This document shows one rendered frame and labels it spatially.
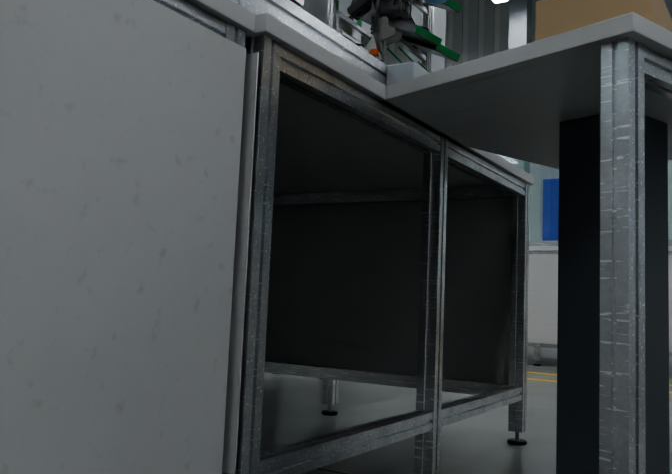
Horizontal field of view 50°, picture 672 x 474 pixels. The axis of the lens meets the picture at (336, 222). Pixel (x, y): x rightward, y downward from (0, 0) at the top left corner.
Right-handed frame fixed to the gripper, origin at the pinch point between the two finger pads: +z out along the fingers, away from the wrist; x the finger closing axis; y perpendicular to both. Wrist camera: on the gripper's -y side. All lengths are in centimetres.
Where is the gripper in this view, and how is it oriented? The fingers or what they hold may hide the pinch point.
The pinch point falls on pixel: (379, 50)
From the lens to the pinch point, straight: 193.3
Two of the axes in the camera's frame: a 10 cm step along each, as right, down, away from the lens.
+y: 8.6, -0.2, -5.0
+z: -0.4, 9.9, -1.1
